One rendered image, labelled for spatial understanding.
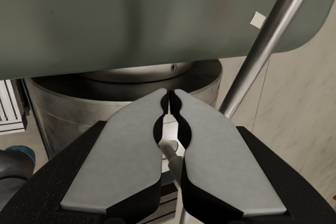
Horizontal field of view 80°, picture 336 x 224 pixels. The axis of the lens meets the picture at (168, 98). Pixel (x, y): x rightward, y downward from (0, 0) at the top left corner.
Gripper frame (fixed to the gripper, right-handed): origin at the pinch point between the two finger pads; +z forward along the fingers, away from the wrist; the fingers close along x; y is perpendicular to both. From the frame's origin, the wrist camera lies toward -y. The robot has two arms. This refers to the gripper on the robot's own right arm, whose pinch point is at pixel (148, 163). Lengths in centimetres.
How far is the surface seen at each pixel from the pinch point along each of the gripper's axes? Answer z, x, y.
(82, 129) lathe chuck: -13.0, 12.3, -23.1
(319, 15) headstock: 14.5, 17.0, -37.0
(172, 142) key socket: -2.4, 15.1, -20.6
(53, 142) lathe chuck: -17.2, 7.5, -18.3
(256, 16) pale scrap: 4.6, 17.1, -36.7
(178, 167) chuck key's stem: -3.5, 19.3, -20.6
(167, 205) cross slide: 12.9, -11.2, 40.5
